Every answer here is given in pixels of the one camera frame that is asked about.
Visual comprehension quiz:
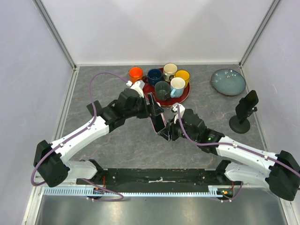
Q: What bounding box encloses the blue ceramic plate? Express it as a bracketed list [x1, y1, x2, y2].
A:
[210, 69, 246, 96]

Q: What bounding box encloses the red round tray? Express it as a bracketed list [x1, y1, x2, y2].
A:
[143, 69, 190, 107]

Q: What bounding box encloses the black round-base phone stand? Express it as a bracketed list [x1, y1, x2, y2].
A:
[229, 106, 257, 134]

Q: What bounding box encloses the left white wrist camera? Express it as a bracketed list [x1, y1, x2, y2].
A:
[126, 80, 145, 98]

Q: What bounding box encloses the grey glass mug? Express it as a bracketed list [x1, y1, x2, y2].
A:
[154, 81, 171, 101]

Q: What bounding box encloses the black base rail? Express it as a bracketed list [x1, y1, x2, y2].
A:
[79, 167, 244, 193]

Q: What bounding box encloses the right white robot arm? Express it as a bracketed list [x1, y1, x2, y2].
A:
[151, 108, 300, 201]

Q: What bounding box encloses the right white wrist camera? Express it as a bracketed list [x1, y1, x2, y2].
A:
[171, 103, 185, 116]

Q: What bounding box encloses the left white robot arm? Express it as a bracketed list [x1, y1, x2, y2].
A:
[31, 89, 164, 188]

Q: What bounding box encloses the slotted cable duct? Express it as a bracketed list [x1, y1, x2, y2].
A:
[43, 186, 223, 198]

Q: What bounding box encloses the black folding phone stand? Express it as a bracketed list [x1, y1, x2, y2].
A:
[86, 100, 102, 116]

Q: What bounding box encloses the yellow mug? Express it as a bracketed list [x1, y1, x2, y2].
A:
[175, 70, 190, 88]

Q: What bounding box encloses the orange mug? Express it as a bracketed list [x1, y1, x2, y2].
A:
[128, 67, 143, 83]

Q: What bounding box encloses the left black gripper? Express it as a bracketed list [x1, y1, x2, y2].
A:
[125, 92, 164, 119]

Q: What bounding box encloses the white speckled mug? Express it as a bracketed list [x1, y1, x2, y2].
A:
[163, 63, 178, 82]

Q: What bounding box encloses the light blue white mug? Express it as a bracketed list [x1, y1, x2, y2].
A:
[170, 77, 185, 98]

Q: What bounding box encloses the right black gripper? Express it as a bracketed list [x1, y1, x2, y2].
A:
[157, 114, 199, 142]

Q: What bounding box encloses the dark blue mug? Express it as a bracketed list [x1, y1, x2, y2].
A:
[142, 68, 162, 87]

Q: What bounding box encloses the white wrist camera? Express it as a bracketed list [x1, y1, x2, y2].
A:
[171, 103, 185, 116]
[126, 80, 145, 98]

